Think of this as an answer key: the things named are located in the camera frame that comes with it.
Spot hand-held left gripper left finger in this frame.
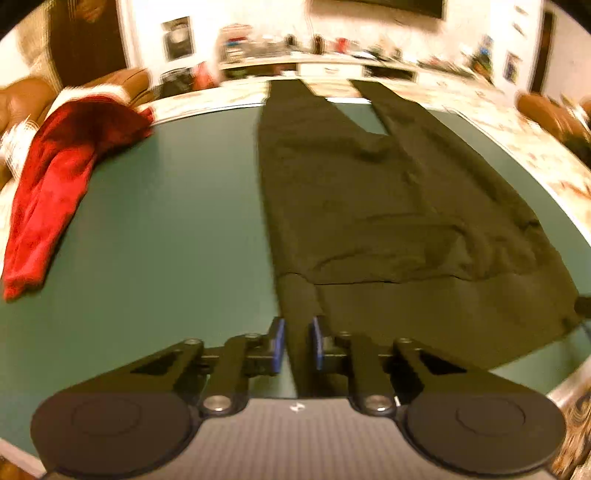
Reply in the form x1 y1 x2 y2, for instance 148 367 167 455
117 316 288 415

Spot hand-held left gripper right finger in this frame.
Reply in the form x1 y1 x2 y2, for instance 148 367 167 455
308 316 467 416

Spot black pants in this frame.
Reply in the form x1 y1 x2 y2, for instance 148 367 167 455
255 78 581 400

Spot brown leather armchair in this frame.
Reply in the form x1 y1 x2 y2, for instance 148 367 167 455
515 91 591 155

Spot narrow dark door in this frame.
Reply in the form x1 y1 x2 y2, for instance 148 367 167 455
530 10 556 94

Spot red garment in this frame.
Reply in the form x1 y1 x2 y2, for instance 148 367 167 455
1 95 156 302

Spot black bag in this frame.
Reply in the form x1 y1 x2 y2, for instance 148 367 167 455
159 69 200 99

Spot red bag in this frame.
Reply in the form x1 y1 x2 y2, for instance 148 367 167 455
191 61 221 89

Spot white low cabinet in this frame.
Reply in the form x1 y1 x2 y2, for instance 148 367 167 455
221 50 467 85

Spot brown leather sofa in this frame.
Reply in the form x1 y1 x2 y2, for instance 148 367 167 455
0 67 160 190

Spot cluttered white shelf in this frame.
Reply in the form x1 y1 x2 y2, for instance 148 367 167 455
221 23 497 65

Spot white knitted cushion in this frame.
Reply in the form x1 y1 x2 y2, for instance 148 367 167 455
58 82 132 101

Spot dark wooden door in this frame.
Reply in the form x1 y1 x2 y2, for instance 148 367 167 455
45 0 129 89

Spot blue wall poster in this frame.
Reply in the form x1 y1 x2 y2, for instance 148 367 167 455
503 52 523 85

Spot grey wall poster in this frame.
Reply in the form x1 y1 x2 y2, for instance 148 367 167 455
161 17 193 62

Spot black wall television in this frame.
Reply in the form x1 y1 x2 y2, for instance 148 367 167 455
311 0 448 20

